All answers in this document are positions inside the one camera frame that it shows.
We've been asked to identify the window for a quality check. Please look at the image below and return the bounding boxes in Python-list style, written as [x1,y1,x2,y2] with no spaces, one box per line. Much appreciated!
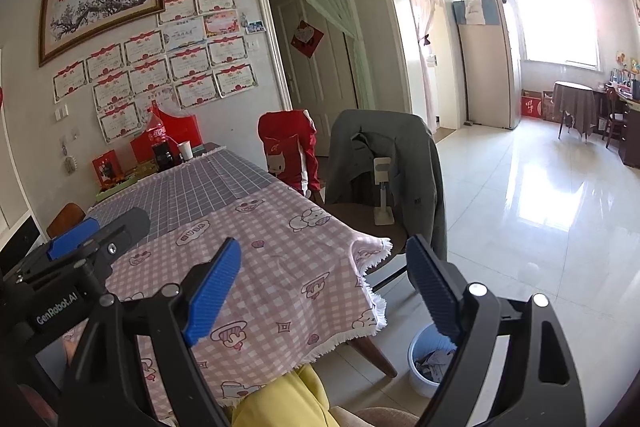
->
[514,0,601,72]

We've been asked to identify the round table with brown cloth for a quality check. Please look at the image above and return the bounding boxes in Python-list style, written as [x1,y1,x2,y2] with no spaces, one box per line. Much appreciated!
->
[552,81,596,140]

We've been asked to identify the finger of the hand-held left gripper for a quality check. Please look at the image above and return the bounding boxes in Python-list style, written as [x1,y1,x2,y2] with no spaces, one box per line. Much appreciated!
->
[46,217,100,262]
[17,207,151,280]

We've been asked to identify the white door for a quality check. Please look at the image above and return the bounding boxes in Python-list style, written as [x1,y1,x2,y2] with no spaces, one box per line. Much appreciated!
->
[272,2,358,142]

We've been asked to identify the framed blossom painting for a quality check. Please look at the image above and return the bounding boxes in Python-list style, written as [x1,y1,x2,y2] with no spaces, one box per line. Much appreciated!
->
[39,0,166,68]

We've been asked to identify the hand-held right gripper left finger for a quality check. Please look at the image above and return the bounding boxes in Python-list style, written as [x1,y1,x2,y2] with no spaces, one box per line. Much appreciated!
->
[60,237,243,427]

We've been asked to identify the grey grid tablecloth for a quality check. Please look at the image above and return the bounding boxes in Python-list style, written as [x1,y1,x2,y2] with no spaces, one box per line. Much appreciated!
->
[87,147,286,238]

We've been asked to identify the person's yellow trousers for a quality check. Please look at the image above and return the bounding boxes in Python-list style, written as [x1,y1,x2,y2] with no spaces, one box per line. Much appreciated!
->
[230,364,331,427]

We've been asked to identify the group of wall certificates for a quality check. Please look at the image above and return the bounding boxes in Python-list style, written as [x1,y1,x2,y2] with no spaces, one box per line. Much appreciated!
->
[52,0,257,142]

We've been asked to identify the blue refrigerator cover cloth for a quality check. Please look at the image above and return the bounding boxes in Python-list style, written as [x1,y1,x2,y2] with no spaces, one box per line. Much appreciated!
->
[452,0,501,26]

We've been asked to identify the white cabinet with dark panel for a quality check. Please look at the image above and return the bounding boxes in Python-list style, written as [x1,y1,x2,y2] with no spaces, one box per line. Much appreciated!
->
[0,213,43,275]

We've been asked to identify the beige upholstered seat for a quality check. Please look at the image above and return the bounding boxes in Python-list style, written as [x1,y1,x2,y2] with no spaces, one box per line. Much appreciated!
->
[327,406,421,427]

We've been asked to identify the refrigerator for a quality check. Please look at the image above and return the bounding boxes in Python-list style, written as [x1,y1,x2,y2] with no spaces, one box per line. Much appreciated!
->
[452,0,522,130]

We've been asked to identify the pink checked tablecloth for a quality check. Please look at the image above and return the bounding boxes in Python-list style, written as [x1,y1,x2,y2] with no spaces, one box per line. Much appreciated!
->
[62,184,393,423]

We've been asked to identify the blue plastic wastebasket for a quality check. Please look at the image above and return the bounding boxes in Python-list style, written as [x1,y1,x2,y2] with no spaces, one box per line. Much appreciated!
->
[407,323,458,399]

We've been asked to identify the green patterned box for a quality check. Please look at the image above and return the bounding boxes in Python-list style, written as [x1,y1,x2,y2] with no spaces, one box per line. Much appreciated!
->
[95,162,160,202]

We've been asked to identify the dark wooden desk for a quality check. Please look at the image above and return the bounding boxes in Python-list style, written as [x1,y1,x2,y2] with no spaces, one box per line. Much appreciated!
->
[617,94,640,168]

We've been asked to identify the red diamond door decoration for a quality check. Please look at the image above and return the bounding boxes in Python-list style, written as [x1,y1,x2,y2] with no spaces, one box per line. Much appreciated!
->
[291,20,325,59]

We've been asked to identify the dark wooden chair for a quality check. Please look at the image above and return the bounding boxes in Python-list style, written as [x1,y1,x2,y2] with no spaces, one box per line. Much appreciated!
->
[320,202,416,380]

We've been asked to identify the wooden chair with open back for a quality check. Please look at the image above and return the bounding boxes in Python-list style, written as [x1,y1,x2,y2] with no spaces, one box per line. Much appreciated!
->
[597,87,626,148]

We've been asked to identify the small red photo box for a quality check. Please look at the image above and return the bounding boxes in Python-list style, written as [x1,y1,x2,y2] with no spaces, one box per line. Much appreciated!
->
[92,150,121,188]

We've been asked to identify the red cardboard box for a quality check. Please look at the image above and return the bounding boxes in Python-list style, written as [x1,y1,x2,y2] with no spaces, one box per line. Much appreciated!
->
[521,89,545,120]

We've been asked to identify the red jacket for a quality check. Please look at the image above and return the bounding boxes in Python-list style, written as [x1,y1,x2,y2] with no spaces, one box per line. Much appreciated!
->
[257,109,321,198]

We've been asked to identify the grey jacket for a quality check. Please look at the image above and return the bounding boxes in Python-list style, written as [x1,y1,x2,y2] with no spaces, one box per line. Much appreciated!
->
[325,108,447,263]

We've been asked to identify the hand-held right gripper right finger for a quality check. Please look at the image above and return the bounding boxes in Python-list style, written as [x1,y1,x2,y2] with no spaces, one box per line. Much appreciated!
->
[406,234,587,427]

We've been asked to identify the red gift bag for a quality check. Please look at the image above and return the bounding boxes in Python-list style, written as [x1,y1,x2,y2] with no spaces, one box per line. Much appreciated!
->
[131,104,203,162]

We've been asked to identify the cluster of small bottles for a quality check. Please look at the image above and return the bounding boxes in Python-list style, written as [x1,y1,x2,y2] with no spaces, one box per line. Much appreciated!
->
[602,52,640,100]

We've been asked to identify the brown wooden chair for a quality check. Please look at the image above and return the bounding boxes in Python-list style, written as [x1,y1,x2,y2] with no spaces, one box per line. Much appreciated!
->
[46,203,86,239]

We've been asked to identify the cola bottle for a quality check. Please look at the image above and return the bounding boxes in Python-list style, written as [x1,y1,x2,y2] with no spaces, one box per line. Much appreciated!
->
[147,104,173,172]

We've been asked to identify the white phone stand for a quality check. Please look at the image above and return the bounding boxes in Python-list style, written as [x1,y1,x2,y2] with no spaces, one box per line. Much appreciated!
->
[372,157,396,226]

